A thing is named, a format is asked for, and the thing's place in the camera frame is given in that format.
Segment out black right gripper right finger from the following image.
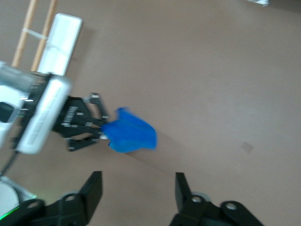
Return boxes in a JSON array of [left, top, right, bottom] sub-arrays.
[[169, 172, 264, 226]]

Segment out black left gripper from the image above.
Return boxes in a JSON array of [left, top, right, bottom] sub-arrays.
[[53, 92, 110, 152]]

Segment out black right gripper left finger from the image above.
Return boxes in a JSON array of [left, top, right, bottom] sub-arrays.
[[0, 171, 103, 226]]

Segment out blue microfiber towel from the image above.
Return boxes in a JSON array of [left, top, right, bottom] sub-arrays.
[[101, 107, 158, 153]]

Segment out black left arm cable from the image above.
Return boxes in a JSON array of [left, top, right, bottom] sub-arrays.
[[0, 150, 19, 176]]

